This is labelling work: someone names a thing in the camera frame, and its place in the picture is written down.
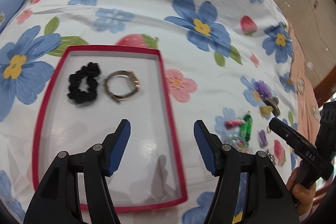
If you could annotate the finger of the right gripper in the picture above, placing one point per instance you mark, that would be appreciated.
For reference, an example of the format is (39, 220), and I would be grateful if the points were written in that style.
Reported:
(293, 138)

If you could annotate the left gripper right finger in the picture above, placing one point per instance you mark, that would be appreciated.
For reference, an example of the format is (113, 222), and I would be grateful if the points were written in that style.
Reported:
(207, 147)

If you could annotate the black scrunchie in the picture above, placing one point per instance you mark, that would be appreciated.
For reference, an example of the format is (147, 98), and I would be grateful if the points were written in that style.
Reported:
(83, 84)

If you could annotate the dark beaded hair claw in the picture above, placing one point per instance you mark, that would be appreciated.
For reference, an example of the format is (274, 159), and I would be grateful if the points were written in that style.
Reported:
(273, 103)

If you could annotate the pink patterned blanket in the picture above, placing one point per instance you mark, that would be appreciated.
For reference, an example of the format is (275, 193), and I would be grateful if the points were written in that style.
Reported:
(307, 114)

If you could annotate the purple fluffy scrunchie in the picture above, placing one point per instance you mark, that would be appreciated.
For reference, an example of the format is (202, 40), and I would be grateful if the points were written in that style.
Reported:
(264, 90)

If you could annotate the pink hair clip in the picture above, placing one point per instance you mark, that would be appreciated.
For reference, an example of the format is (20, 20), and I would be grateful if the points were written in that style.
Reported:
(230, 124)

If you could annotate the floral bed sheet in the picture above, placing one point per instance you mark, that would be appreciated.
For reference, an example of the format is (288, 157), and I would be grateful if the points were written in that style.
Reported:
(206, 46)

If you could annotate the red white tray box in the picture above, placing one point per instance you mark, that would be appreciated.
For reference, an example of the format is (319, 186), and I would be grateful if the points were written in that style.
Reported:
(131, 86)

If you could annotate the right hand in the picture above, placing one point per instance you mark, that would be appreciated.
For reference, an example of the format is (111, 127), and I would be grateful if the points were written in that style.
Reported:
(304, 196)

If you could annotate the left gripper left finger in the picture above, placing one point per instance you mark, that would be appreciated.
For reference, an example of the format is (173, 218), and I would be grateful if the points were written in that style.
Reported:
(120, 139)

